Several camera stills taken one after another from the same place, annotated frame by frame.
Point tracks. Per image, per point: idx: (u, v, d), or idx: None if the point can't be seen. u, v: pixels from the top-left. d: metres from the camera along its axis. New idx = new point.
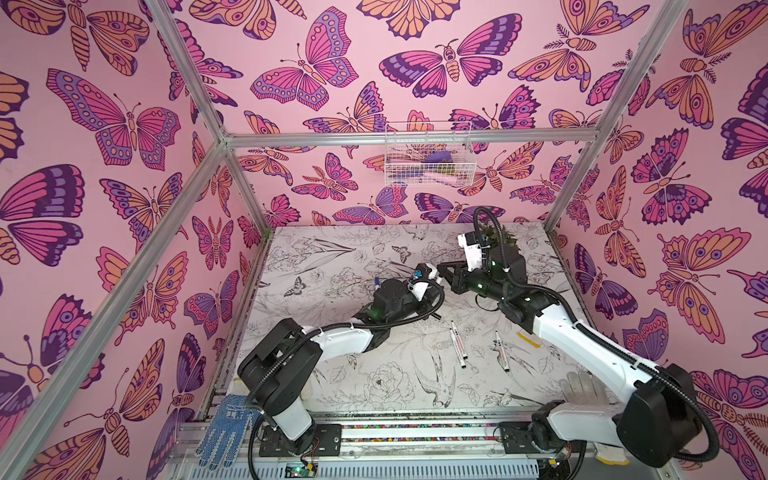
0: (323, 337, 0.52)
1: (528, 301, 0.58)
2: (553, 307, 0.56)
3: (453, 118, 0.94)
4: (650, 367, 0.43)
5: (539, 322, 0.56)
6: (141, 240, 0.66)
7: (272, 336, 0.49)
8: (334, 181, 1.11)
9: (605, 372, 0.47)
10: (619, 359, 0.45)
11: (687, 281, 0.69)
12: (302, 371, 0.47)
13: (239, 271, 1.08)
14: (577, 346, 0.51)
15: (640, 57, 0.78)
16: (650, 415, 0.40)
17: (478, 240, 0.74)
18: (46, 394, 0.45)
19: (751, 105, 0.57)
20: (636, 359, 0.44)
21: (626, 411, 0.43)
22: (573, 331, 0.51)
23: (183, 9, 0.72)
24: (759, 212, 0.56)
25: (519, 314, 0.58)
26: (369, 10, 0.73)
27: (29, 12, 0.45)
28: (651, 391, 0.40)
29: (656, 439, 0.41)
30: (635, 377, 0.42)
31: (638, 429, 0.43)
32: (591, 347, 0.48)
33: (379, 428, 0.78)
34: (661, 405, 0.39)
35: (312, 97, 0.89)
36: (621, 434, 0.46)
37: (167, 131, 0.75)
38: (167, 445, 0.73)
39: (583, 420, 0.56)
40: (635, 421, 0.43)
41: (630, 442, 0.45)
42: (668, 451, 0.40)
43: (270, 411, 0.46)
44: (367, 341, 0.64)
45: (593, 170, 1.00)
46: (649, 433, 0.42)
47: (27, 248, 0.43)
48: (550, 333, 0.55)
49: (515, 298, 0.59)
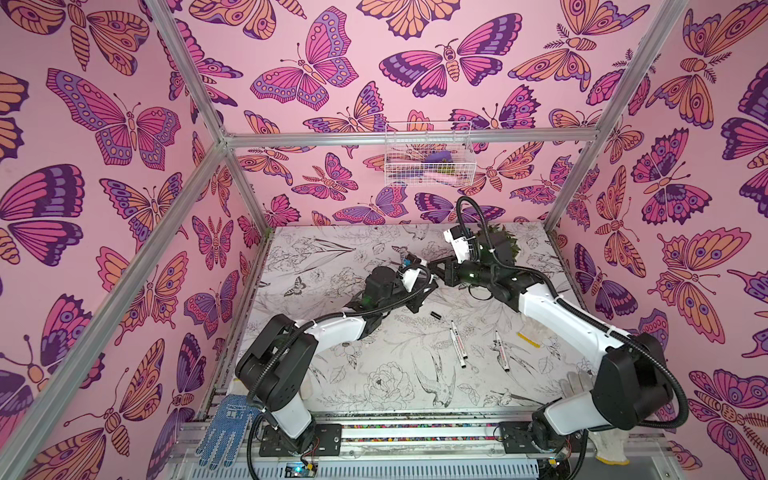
0: (316, 329, 0.52)
1: (515, 280, 0.61)
2: (536, 284, 0.59)
3: (453, 118, 0.94)
4: (622, 335, 0.46)
5: (523, 299, 0.59)
6: (141, 240, 0.66)
7: (265, 334, 0.49)
8: (334, 181, 1.11)
9: (581, 342, 0.50)
10: (594, 328, 0.48)
11: (687, 281, 0.69)
12: (299, 363, 0.47)
13: (240, 271, 1.09)
14: (556, 318, 0.54)
15: (640, 57, 0.78)
16: (618, 374, 0.43)
17: (463, 232, 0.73)
18: (46, 394, 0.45)
19: (751, 105, 0.57)
20: (610, 327, 0.47)
21: (600, 376, 0.46)
22: (553, 305, 0.54)
23: (183, 9, 0.72)
24: (759, 212, 0.56)
25: (505, 292, 0.62)
26: (368, 10, 0.73)
27: (28, 12, 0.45)
28: (621, 353, 0.43)
29: (625, 400, 0.43)
30: (608, 343, 0.45)
31: (610, 392, 0.45)
32: (569, 318, 0.51)
33: (379, 428, 0.78)
34: (630, 366, 0.42)
35: (312, 97, 0.89)
36: (597, 400, 0.48)
37: (167, 130, 0.75)
38: (167, 445, 0.73)
39: (570, 404, 0.58)
40: (606, 384, 0.45)
41: (604, 409, 0.47)
42: (638, 412, 0.43)
43: (273, 408, 0.47)
44: (361, 329, 0.65)
45: (593, 170, 1.00)
46: (619, 394, 0.44)
47: (27, 248, 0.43)
48: (532, 308, 0.58)
49: (502, 278, 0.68)
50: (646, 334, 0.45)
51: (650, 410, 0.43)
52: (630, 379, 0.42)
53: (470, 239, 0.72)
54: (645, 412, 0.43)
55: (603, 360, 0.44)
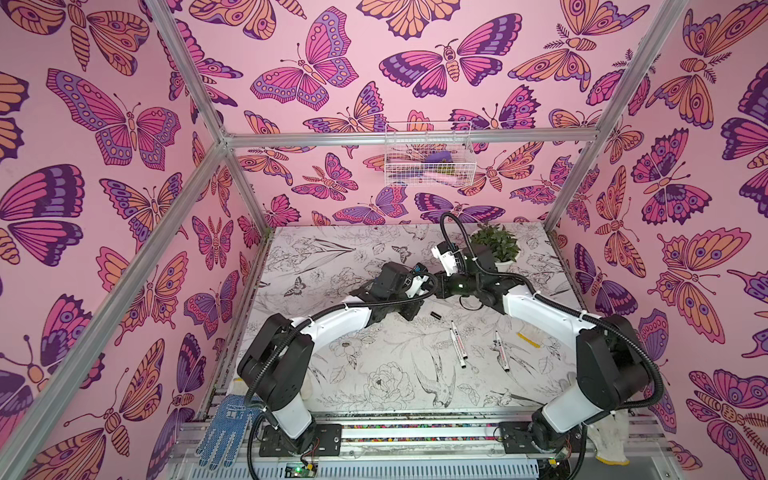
0: (316, 327, 0.51)
1: (498, 285, 0.66)
2: (518, 285, 0.64)
3: (453, 118, 0.94)
4: (593, 317, 0.49)
5: (507, 300, 0.63)
6: (141, 240, 0.66)
7: (262, 334, 0.48)
8: (334, 181, 1.11)
9: (560, 331, 0.53)
10: (569, 315, 0.51)
11: (687, 281, 0.69)
12: (298, 364, 0.47)
13: (239, 271, 1.08)
14: (537, 311, 0.57)
15: (640, 57, 0.78)
16: (592, 354, 0.46)
17: (449, 247, 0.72)
18: (45, 395, 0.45)
19: (751, 106, 0.57)
20: (582, 311, 0.51)
21: (580, 360, 0.48)
22: (534, 301, 0.58)
23: (183, 9, 0.72)
24: (759, 212, 0.56)
25: (490, 297, 0.66)
26: (369, 10, 0.73)
27: (29, 12, 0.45)
28: (594, 335, 0.45)
29: (605, 379, 0.45)
30: (582, 326, 0.48)
31: (591, 374, 0.47)
32: (547, 309, 0.55)
33: (379, 428, 0.78)
34: (603, 346, 0.45)
35: (312, 97, 0.89)
36: (582, 386, 0.50)
37: (167, 130, 0.75)
38: (167, 445, 0.73)
39: (565, 397, 0.58)
40: (586, 367, 0.48)
41: (590, 393, 0.49)
42: (619, 391, 0.44)
43: (274, 407, 0.47)
44: (365, 317, 0.62)
45: (593, 170, 1.00)
46: (599, 374, 0.46)
47: (27, 249, 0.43)
48: (516, 307, 0.62)
49: (487, 284, 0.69)
50: (618, 316, 0.48)
51: (632, 390, 0.45)
52: (605, 357, 0.45)
53: (456, 252, 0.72)
54: (628, 393, 0.45)
55: (579, 342, 0.47)
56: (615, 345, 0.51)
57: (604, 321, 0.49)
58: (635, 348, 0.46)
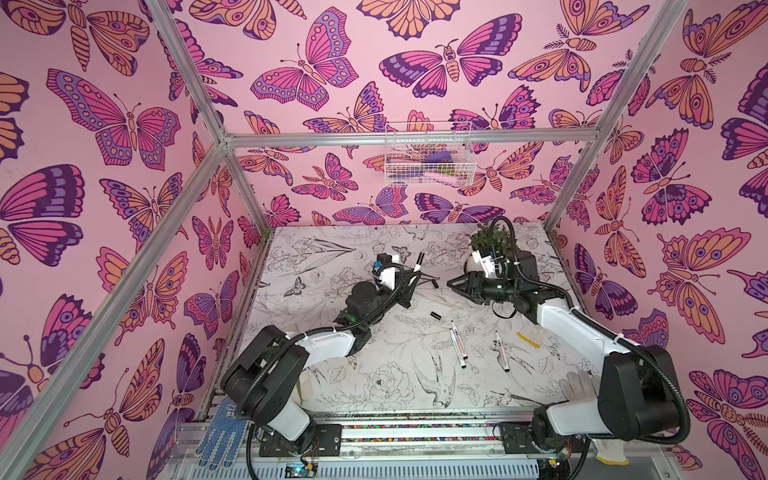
0: (307, 341, 0.52)
1: (536, 294, 0.63)
2: (556, 298, 0.61)
3: (453, 118, 0.94)
4: (629, 342, 0.47)
5: (541, 309, 0.62)
6: (141, 240, 0.66)
7: (253, 346, 0.48)
8: (334, 181, 1.11)
9: (588, 348, 0.52)
10: (602, 335, 0.49)
11: (687, 281, 0.69)
12: (289, 376, 0.47)
13: (239, 271, 1.08)
14: (569, 327, 0.56)
15: (640, 57, 0.78)
16: (618, 377, 0.43)
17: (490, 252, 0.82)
18: (45, 395, 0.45)
19: (751, 105, 0.57)
20: (618, 335, 0.48)
21: (603, 382, 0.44)
22: (569, 315, 0.56)
23: (183, 9, 0.72)
24: (760, 212, 0.56)
25: (525, 304, 0.65)
26: (369, 10, 0.73)
27: (28, 12, 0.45)
28: (624, 358, 0.43)
29: (626, 406, 0.43)
30: (615, 349, 0.46)
31: (612, 398, 0.45)
32: (579, 326, 0.53)
33: (379, 428, 0.78)
34: (633, 372, 0.43)
35: (312, 97, 0.89)
36: (601, 409, 0.48)
37: (167, 130, 0.75)
38: (167, 445, 0.73)
39: (577, 407, 0.57)
40: (608, 389, 0.46)
41: (608, 420, 0.47)
42: (640, 423, 0.42)
43: (260, 422, 0.46)
44: (348, 346, 0.64)
45: (593, 170, 1.00)
46: (621, 400, 0.44)
47: (27, 249, 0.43)
48: (549, 319, 0.61)
49: (524, 291, 0.67)
50: (659, 346, 0.45)
51: (657, 425, 0.42)
52: (631, 384, 0.42)
53: (497, 257, 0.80)
54: (651, 427, 0.42)
55: (605, 364, 0.45)
56: (650, 378, 0.47)
57: (641, 349, 0.46)
58: (668, 382, 0.43)
